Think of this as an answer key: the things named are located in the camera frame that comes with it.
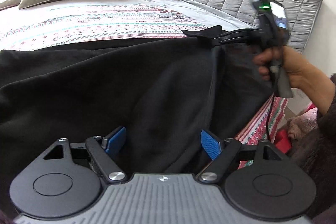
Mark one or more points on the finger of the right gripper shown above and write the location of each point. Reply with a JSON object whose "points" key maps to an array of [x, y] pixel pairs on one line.
{"points": [[247, 36]]}

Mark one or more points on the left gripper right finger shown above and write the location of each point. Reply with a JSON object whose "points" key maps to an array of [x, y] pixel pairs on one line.
{"points": [[223, 155]]}

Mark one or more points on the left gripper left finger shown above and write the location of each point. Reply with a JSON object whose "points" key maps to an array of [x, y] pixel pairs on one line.
{"points": [[103, 151]]}

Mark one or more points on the black pants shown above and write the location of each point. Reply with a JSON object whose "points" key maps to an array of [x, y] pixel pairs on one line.
{"points": [[163, 91]]}

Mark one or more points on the person right forearm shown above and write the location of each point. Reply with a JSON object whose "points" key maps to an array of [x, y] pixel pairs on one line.
{"points": [[318, 87]]}

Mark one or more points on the person right hand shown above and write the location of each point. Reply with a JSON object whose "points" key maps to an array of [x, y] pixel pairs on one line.
{"points": [[301, 72]]}

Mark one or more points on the pink fluffy item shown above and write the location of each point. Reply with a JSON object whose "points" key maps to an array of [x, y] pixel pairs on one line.
{"points": [[298, 126]]}

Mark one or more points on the patterned knit bedspread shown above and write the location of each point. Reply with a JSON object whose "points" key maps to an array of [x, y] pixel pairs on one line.
{"points": [[69, 23]]}

